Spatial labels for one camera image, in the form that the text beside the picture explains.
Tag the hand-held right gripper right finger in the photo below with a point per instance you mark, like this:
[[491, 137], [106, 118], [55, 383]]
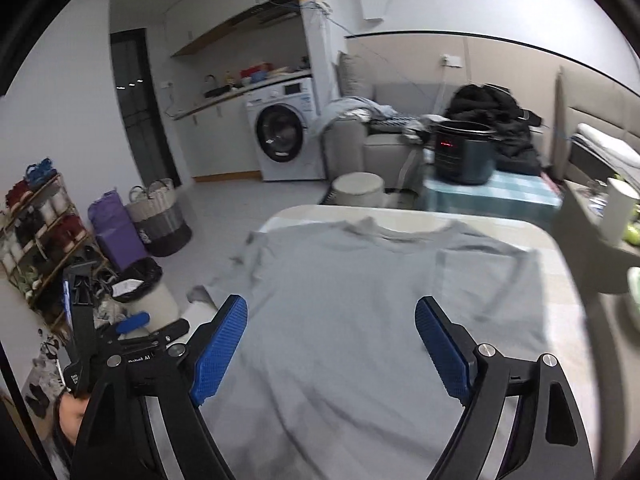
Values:
[[440, 350]]

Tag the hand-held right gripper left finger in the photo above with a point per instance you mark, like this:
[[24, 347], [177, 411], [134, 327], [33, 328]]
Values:
[[220, 350]]

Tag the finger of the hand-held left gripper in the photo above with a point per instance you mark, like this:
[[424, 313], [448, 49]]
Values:
[[132, 321], [160, 334]]

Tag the grey t-shirt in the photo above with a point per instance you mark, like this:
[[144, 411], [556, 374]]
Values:
[[340, 310]]

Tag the person's left hand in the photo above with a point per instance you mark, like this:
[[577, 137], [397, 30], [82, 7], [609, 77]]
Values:
[[71, 415]]

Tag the white trash bin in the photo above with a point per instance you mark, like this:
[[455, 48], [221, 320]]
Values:
[[155, 300]]

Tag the purple bag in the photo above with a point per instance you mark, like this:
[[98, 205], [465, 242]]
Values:
[[112, 230]]

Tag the wooden shoe rack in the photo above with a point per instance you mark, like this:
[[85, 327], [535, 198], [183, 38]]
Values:
[[45, 240]]

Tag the woven laundry basket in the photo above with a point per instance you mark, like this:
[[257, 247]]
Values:
[[160, 220]]

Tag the blue checkered table cover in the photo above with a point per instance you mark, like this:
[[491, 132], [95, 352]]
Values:
[[500, 192]]

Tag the round white stool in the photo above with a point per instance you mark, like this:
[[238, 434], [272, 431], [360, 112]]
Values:
[[357, 187]]

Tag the beige side cabinet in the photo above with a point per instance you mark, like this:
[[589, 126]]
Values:
[[580, 220]]

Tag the black electric pressure cooker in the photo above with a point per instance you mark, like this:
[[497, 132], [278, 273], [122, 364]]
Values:
[[465, 157]]

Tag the white bowl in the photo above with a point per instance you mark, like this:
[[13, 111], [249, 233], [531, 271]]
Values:
[[635, 295]]

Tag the kitchen counter cabinet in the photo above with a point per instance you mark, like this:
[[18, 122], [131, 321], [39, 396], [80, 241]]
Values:
[[220, 135]]

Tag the dark door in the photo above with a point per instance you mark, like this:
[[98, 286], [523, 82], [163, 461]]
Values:
[[140, 110]]

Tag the grey sofa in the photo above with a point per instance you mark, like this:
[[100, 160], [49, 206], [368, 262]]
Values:
[[350, 147]]

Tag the green fruit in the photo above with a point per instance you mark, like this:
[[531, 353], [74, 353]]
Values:
[[633, 234]]

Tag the white cup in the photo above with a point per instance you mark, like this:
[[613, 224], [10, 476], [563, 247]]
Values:
[[617, 210]]

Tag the white washing machine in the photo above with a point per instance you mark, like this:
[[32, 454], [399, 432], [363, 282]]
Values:
[[287, 130]]

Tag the black and white striped cloth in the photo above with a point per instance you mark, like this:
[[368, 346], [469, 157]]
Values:
[[400, 122]]

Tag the black jacket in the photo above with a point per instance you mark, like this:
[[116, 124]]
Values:
[[500, 105]]

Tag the light grey garment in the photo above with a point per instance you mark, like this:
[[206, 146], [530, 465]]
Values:
[[345, 107]]

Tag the white folded towel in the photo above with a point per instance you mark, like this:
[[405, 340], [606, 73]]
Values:
[[605, 142]]

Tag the red container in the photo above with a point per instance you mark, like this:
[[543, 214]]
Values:
[[255, 70]]

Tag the grey sofa cushion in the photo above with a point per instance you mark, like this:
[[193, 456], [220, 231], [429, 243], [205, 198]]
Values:
[[352, 77]]

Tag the beige padded headboard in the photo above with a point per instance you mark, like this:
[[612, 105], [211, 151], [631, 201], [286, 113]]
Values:
[[590, 105]]

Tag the white upper kitchen cabinets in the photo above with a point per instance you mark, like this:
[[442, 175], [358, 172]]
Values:
[[215, 5]]

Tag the white wall outlet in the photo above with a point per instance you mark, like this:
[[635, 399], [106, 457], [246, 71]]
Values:
[[452, 60]]

